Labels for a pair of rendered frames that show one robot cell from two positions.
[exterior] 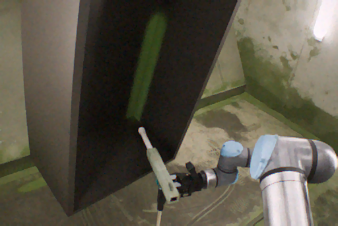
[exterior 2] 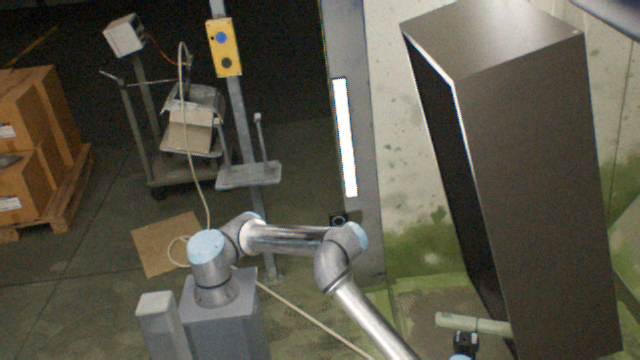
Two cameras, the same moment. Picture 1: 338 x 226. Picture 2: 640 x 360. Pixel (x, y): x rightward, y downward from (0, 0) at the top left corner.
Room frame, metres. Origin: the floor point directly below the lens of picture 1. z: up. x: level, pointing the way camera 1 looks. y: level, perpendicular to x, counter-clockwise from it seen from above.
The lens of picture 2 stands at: (1.76, -1.60, 2.24)
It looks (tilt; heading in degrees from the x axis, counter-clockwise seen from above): 30 degrees down; 134
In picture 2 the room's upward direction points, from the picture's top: 8 degrees counter-clockwise
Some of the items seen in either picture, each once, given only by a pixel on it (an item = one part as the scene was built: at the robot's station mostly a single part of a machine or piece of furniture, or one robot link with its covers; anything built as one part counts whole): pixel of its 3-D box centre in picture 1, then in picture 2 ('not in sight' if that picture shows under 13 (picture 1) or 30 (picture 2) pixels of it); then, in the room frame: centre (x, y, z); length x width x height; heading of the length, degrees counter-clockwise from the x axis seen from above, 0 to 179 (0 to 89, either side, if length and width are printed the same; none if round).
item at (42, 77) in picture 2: not in sight; (36, 96); (-3.04, 0.32, 0.69); 0.38 x 0.29 x 0.36; 138
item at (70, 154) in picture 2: not in sight; (52, 137); (-3.06, 0.33, 0.33); 0.38 x 0.29 x 0.36; 139
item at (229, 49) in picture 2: not in sight; (224, 48); (-0.48, 0.19, 1.42); 0.12 x 0.06 x 0.26; 42
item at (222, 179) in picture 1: (223, 175); not in sight; (1.01, -0.29, 0.51); 0.12 x 0.09 x 0.10; 114
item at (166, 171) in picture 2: not in sight; (171, 107); (-1.93, 0.76, 0.64); 0.73 x 0.50 x 1.27; 44
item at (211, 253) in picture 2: not in sight; (210, 255); (0.00, -0.48, 0.83); 0.17 x 0.15 x 0.18; 91
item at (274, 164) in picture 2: not in sight; (249, 174); (-0.42, 0.13, 0.78); 0.31 x 0.23 x 0.01; 42
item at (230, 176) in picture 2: not in sight; (242, 146); (-0.41, 0.12, 0.95); 0.26 x 0.15 x 0.32; 42
